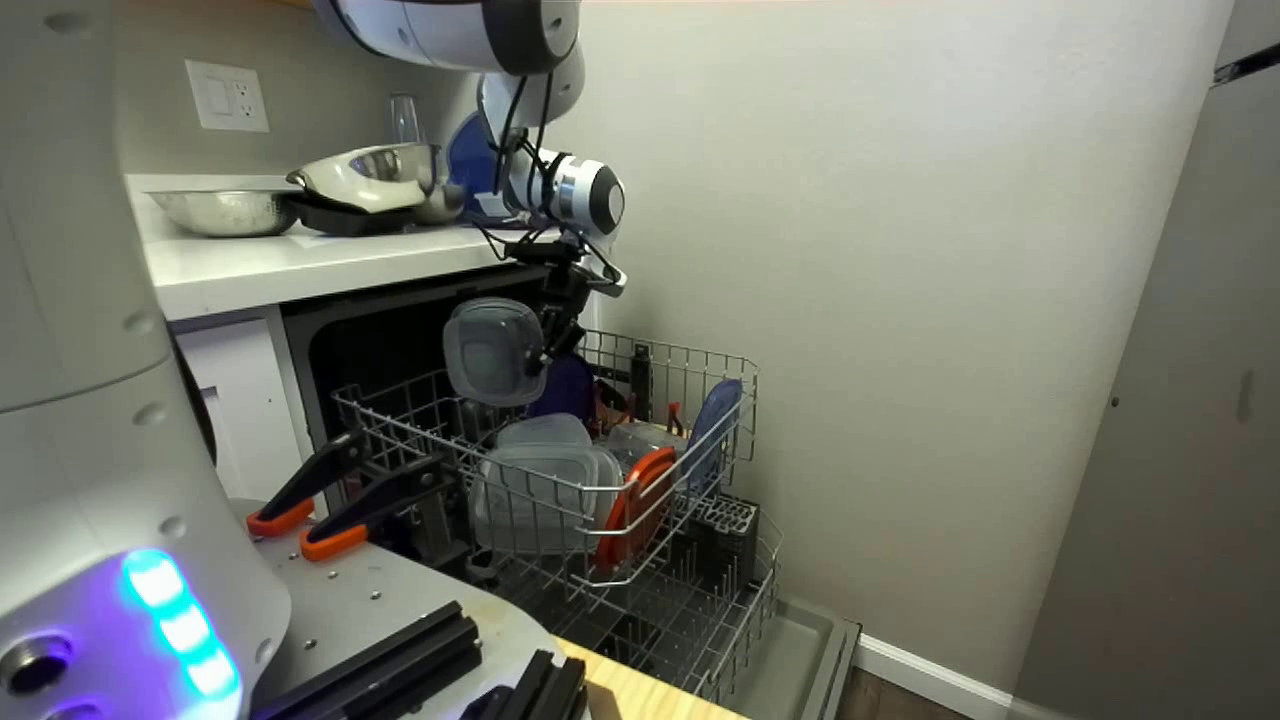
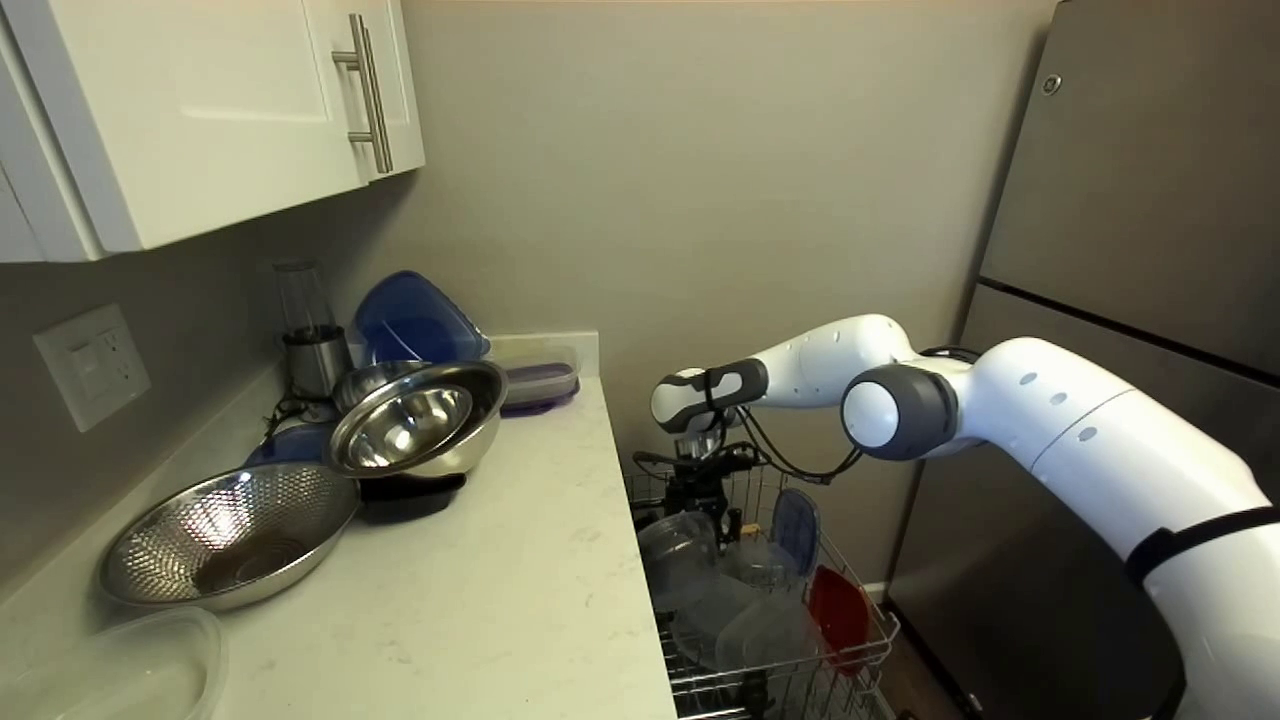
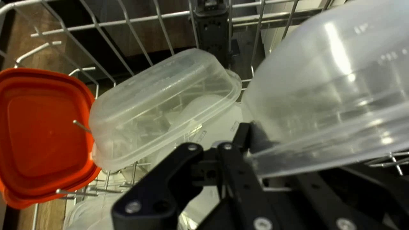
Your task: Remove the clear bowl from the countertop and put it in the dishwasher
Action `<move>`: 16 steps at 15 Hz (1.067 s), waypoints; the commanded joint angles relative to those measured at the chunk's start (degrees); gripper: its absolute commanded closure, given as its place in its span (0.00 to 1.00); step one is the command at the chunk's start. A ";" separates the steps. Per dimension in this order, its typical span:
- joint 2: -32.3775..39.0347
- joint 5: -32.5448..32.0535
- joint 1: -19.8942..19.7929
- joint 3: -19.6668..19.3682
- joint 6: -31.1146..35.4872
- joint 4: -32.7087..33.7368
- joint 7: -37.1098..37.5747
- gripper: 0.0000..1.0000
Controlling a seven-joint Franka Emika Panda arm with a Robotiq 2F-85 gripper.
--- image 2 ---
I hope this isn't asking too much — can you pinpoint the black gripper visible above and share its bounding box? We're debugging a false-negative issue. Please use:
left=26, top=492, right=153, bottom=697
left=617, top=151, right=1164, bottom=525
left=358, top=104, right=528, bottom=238
left=651, top=421, right=750, bottom=525

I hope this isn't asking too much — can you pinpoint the red plastic bowl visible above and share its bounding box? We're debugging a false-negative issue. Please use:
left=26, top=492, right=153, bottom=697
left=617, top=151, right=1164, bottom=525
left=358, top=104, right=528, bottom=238
left=803, top=564, right=876, bottom=674

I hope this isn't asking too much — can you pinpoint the stainless steel mixing bowl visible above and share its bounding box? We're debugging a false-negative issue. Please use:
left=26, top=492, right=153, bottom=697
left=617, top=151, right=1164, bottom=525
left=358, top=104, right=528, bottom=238
left=324, top=357, right=512, bottom=484

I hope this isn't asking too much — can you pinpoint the large clear plastic bowl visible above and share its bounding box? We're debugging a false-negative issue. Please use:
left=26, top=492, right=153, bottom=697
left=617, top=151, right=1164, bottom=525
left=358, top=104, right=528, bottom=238
left=0, top=603, right=231, bottom=720

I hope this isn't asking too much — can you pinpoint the blue round plastic lid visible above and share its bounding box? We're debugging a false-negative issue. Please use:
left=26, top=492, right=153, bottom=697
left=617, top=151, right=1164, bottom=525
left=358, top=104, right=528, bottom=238
left=767, top=484, right=822, bottom=586

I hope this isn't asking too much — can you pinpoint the steel mesh colander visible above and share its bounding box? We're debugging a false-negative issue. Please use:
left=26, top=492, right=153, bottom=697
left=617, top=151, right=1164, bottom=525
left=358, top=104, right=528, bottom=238
left=95, top=461, right=363, bottom=615

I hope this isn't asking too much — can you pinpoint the stainless steel refrigerator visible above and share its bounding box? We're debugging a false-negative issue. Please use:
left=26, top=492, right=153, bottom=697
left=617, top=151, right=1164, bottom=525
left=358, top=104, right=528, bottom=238
left=882, top=0, right=1280, bottom=720

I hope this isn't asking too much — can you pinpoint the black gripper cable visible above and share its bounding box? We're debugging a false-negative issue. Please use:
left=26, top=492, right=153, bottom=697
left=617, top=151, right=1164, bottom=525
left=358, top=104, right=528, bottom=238
left=735, top=403, right=873, bottom=490

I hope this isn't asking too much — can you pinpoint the dishwasher wire rack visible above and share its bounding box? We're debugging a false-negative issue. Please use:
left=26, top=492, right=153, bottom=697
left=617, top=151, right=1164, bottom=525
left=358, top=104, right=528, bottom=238
left=622, top=452, right=905, bottom=720

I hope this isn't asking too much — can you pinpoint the steel cabinet bar handle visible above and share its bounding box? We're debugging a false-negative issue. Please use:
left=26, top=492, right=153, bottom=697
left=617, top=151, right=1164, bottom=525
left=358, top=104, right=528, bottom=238
left=329, top=14, right=398, bottom=175

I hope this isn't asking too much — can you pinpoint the white wall outlet plate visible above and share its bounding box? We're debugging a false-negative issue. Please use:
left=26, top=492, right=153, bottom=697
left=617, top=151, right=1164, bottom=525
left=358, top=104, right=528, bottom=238
left=26, top=302, right=155, bottom=437

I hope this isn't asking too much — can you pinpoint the white wall cabinet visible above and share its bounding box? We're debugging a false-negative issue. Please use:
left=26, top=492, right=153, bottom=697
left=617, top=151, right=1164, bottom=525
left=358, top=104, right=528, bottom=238
left=0, top=0, right=431, bottom=266

